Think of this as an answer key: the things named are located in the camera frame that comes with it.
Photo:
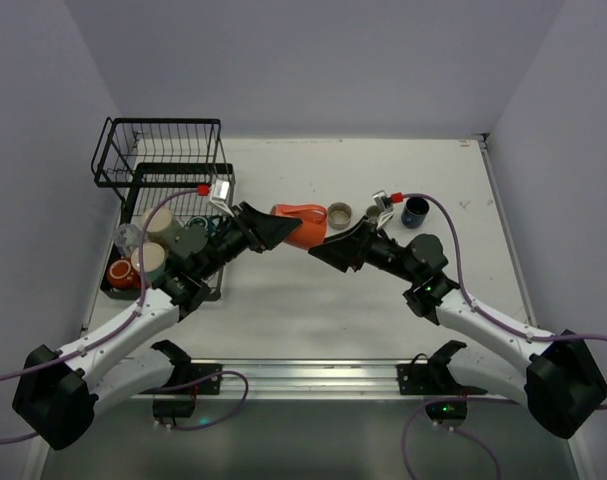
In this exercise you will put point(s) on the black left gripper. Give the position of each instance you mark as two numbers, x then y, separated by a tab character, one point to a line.
252	230

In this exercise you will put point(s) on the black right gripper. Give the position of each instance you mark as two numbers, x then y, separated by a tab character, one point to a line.
362	245

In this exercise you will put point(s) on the speckled beige small cup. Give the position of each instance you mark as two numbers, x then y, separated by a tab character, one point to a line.
339	215

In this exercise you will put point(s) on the large orange mug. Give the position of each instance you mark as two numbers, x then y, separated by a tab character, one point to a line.
313	226

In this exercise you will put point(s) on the olive brown small mug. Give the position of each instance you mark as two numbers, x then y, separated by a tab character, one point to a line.
372	213

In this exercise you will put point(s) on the dark blue glazed mug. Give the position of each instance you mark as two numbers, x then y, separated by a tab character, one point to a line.
414	213

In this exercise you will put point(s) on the tall cream teal coral mug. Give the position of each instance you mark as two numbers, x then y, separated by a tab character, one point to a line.
148	262

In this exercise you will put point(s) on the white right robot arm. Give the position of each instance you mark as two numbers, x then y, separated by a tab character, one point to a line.
555	377

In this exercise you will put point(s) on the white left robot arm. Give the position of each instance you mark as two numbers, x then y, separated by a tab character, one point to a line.
60	392

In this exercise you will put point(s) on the dark teal mug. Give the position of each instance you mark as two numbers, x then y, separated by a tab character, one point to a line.
209	223

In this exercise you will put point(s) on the tall cream green mug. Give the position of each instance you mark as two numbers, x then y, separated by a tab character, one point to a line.
162	226

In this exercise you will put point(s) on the clear faceted glass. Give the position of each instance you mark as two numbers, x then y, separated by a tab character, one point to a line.
126	238

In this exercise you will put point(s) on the small orange red mug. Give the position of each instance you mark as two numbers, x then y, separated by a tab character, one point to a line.
122	276

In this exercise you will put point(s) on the right black controller box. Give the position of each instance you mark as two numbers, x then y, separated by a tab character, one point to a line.
447	413

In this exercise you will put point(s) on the black controller box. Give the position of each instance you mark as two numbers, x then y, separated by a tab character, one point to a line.
172	410
447	413

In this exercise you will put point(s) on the left black controller box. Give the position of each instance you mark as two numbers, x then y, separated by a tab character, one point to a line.
172	410

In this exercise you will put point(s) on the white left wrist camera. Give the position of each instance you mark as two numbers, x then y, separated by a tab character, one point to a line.
218	196

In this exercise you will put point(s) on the black wire dish rack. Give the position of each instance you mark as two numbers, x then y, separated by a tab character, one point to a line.
144	160

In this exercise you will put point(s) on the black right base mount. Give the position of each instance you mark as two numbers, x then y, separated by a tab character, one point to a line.
429	375

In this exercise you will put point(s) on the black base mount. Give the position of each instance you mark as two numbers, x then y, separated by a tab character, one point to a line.
429	375
188	377

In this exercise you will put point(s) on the aluminium mounting rail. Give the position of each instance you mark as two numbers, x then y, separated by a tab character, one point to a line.
355	379

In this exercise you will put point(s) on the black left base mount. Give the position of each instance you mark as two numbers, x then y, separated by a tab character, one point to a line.
188	377

